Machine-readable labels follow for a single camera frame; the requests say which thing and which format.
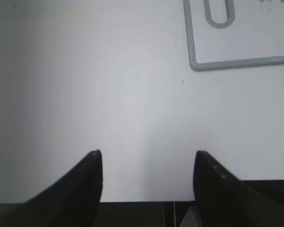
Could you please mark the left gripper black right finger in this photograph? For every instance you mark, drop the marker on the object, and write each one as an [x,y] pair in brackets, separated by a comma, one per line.
[224,200]

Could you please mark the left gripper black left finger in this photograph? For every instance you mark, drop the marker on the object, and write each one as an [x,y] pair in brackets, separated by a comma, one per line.
[72,201]

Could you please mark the white cutting board, grey rim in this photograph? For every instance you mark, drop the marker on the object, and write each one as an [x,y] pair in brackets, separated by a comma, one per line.
[229,34]

